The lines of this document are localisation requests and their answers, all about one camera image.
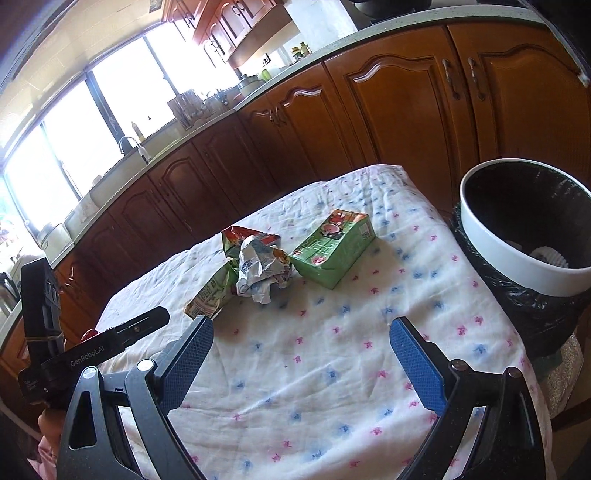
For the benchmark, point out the grey kitchen countertop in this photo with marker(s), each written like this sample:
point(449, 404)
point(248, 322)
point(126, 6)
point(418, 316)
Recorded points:
point(415, 23)

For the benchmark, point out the wooden wall cabinets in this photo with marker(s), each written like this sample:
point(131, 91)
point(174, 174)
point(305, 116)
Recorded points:
point(221, 23)

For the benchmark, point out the green drink carton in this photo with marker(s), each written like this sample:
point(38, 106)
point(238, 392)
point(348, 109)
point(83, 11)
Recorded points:
point(332, 251)

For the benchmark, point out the white rice cooker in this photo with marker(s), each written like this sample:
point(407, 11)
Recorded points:
point(251, 83)

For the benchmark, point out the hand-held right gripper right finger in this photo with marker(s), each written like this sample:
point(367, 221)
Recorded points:
point(418, 364)

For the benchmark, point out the green cup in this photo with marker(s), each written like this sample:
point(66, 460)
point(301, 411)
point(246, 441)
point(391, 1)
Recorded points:
point(265, 74)

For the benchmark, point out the red green snack packet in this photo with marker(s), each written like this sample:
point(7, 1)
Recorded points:
point(235, 237)

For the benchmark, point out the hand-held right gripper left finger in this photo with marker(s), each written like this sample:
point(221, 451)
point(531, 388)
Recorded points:
point(189, 355)

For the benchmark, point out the metal dish rack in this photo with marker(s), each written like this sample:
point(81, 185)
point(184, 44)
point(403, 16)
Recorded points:
point(184, 108)

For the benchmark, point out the small white bottle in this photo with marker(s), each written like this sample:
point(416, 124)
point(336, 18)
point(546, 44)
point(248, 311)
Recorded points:
point(137, 133)

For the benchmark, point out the crushed red can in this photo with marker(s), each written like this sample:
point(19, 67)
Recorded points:
point(89, 336)

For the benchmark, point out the black wok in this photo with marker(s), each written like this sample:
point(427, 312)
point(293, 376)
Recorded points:
point(392, 3)

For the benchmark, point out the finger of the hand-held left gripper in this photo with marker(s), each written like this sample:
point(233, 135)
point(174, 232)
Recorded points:
point(141, 326)

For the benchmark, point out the dark kettle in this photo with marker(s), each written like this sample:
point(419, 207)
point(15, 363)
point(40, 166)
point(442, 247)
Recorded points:
point(7, 300)

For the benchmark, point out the wooden base cabinets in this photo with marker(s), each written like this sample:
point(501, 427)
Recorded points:
point(392, 115)

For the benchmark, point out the condiment bottle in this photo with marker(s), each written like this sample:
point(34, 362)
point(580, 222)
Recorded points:
point(295, 53)

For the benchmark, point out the person's left forearm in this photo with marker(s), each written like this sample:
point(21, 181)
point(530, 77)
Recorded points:
point(46, 452)

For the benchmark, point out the kitchen window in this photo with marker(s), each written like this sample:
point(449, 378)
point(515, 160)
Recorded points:
point(60, 152)

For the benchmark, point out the green snack bag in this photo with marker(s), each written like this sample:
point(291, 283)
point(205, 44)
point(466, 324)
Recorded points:
point(212, 290)

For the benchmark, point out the chrome faucet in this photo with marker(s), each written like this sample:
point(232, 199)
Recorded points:
point(143, 154)

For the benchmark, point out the white foam fruit net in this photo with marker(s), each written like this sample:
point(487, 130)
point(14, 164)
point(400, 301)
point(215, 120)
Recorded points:
point(549, 256)

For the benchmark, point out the white floral tablecloth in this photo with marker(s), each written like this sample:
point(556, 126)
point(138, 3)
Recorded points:
point(323, 346)

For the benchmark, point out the white-rimmed bin with black bag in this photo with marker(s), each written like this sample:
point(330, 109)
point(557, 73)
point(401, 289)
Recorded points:
point(508, 272)

